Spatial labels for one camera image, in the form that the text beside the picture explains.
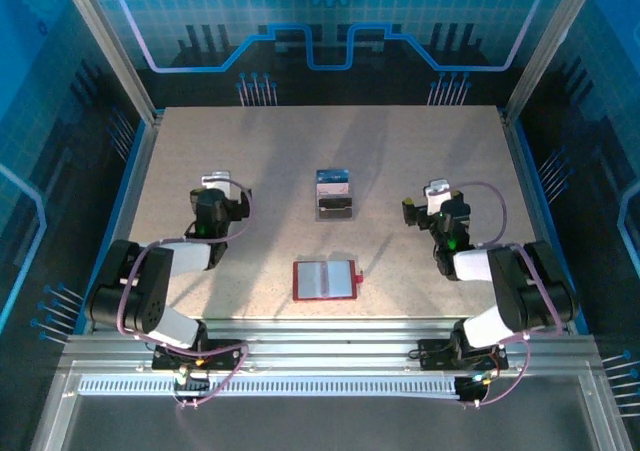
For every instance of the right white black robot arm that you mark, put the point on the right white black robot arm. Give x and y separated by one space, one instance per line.
525 281

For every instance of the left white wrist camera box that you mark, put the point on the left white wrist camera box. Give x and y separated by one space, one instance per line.
216 182

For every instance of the white VIP card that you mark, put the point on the white VIP card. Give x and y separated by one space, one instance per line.
334 188

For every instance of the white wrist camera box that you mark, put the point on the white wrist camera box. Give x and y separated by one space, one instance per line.
216 182
436 195

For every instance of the dark green patterned card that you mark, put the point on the dark green patterned card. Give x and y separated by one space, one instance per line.
335 210

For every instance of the red leather card holder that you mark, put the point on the red leather card holder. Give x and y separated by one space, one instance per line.
345 281

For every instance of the grey metal plate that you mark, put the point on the grey metal plate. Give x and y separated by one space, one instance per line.
325 426

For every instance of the aluminium side rail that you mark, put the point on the aluminium side rail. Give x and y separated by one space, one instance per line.
526 171
138 171

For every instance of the aluminium frame post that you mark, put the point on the aluminium frame post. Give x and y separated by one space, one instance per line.
550 46
111 46

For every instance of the aluminium front rail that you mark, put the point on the aluminium front rail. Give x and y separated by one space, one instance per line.
330 343

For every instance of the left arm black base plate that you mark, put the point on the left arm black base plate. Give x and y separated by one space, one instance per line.
165 358

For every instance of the blue card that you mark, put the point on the blue card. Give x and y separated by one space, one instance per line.
332 175

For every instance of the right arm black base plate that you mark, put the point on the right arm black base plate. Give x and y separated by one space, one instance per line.
435 353

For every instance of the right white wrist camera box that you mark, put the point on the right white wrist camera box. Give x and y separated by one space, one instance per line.
436 195

